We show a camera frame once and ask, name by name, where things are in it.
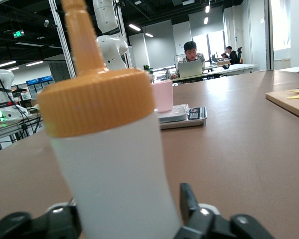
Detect pink plastic cup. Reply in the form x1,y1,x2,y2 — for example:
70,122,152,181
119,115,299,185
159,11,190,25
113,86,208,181
150,79,174,113

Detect seated person patterned shirt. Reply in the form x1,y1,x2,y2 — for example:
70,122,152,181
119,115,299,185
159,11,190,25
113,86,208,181
170,41,206,80

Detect black office chair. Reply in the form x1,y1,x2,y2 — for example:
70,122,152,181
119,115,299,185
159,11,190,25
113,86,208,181
236,46,244,64

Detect silver laptop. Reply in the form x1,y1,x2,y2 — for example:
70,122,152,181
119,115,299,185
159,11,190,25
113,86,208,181
177,60,203,78

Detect aluminium frame post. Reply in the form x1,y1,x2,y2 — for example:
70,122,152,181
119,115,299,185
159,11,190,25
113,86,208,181
48,0,77,80

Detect silver digital kitchen scale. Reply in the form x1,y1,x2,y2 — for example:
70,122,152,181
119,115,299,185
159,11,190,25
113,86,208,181
158,104,208,130

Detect bamboo cutting board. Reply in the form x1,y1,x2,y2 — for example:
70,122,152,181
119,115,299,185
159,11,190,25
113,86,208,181
265,88,299,122

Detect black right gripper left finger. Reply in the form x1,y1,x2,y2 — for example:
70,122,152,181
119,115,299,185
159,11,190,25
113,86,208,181
0,199,83,239

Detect translucent sauce bottle orange cap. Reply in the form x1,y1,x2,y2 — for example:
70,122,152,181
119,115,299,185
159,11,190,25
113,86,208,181
36,0,184,239

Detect long white office desk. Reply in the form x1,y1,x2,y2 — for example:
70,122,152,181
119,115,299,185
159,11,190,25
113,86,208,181
154,63,259,83

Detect seated person dark clothes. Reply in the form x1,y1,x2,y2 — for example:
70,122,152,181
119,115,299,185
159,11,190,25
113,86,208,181
224,46,239,66

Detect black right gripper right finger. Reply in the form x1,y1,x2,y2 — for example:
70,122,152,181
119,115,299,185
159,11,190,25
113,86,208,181
174,183,275,239

